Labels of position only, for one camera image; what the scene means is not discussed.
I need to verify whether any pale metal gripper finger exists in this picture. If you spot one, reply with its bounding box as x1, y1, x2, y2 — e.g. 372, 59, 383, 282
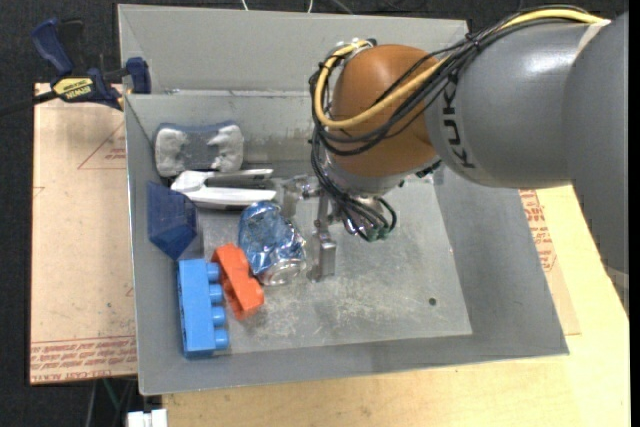
282, 175, 321, 218
309, 234, 339, 284

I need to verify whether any crushed blue drink can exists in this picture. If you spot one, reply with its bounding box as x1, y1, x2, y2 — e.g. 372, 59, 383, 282
237, 200, 309, 288

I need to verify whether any grey metal bin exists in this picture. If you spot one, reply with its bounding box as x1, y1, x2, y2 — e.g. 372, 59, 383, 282
117, 3, 571, 397

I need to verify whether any white and silver stapler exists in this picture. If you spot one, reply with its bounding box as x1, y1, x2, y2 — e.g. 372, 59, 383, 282
169, 168, 278, 212

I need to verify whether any orange toy brick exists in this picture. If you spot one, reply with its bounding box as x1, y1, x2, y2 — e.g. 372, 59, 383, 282
210, 243, 266, 322

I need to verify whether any blue and grey sponge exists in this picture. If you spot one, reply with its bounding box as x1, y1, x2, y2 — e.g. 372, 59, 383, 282
153, 120, 247, 178

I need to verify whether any dark blue clear wedge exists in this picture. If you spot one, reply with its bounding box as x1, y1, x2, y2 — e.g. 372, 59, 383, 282
146, 180, 199, 262

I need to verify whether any light blue toy brick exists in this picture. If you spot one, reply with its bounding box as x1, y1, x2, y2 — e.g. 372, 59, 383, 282
176, 258, 232, 360

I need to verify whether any brown cardboard board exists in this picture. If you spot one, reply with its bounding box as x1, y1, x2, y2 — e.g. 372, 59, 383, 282
29, 82, 582, 386

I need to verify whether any black cylinder on white bracket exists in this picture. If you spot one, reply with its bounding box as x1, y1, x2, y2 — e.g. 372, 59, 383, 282
413, 160, 445, 187

